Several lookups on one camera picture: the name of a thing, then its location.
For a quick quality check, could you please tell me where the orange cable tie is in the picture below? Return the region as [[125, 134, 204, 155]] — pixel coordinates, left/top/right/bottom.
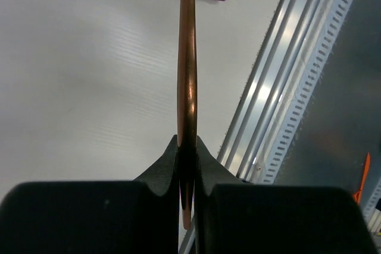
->
[[352, 152, 371, 205]]

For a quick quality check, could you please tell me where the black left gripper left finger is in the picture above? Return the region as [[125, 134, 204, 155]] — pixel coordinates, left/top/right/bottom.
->
[[1, 137, 179, 253]]

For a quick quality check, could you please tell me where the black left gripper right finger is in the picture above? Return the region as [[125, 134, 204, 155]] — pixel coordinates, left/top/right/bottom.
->
[[195, 140, 377, 254]]

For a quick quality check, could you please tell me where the aluminium front rail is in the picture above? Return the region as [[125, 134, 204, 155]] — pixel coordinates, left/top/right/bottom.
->
[[177, 0, 343, 254]]

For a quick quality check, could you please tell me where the slotted grey cable duct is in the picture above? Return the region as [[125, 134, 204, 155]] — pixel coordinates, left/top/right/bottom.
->
[[260, 0, 380, 217]]

